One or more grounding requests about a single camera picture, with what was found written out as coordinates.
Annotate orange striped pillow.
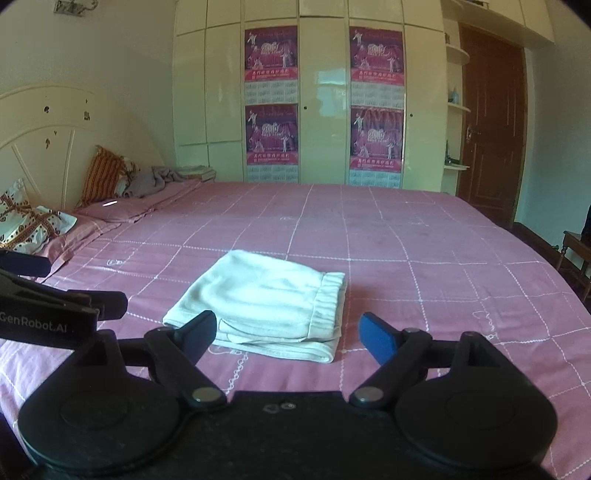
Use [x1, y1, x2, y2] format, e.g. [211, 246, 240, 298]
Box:
[76, 145, 139, 207]

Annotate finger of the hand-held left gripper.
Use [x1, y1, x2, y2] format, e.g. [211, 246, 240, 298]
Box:
[0, 249, 51, 278]
[0, 270, 129, 321]

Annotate brown wooden door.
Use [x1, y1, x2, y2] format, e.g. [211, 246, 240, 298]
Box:
[456, 23, 529, 228]

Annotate folded light cloth stack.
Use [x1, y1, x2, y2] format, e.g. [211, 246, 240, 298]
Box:
[175, 165, 217, 184]

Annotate white brown patterned pillow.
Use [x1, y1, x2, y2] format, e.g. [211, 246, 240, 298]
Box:
[0, 178, 78, 256]

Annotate pink pillow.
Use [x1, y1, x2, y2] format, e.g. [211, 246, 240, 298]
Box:
[25, 212, 122, 278]
[76, 180, 204, 225]

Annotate pink wall poster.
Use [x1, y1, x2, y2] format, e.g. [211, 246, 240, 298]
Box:
[349, 106, 405, 188]
[244, 27, 300, 107]
[245, 105, 300, 184]
[349, 26, 406, 109]

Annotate grey crumpled cloth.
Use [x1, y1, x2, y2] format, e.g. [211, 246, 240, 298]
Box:
[122, 166, 185, 199]

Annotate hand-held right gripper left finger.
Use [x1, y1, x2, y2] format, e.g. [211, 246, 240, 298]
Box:
[69, 311, 228, 411]

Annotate wooden chair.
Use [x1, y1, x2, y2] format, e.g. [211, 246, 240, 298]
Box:
[558, 231, 591, 305]

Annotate pink checked bed cover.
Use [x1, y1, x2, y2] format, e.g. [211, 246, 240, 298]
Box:
[0, 179, 591, 480]

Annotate cream bed headboard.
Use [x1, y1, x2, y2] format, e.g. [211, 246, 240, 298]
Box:
[0, 83, 168, 212]

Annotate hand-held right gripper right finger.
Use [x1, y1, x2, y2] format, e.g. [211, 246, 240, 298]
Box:
[349, 312, 513, 409]

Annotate cream overhead cabinet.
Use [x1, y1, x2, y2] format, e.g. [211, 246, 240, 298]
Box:
[441, 0, 556, 46]

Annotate cream wardrobe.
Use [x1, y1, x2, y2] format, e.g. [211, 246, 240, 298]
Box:
[173, 0, 448, 195]

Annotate white corner shelf unit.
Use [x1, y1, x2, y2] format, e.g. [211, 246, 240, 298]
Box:
[441, 32, 472, 195]

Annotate white pants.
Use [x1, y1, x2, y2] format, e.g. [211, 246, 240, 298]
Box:
[163, 249, 348, 365]

